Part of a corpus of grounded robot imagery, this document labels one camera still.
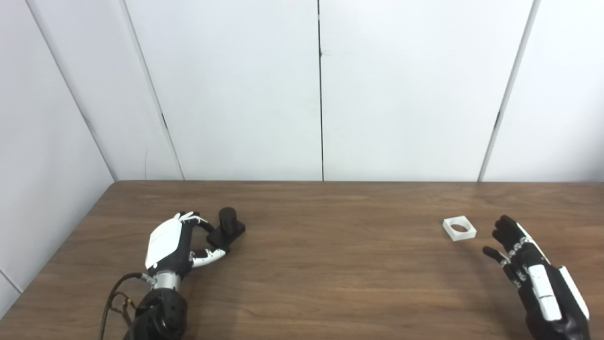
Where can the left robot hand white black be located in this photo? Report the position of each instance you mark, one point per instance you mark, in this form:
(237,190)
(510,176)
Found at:
(163,243)

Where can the black peg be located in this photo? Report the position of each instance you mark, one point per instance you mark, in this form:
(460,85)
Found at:
(229,222)

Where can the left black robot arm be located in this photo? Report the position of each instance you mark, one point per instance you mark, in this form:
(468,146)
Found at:
(160,311)

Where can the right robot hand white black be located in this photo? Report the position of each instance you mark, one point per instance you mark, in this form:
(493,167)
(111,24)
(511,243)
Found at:
(547,293)

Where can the white square piece with hole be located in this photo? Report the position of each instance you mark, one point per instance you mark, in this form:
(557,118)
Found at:
(449,231)

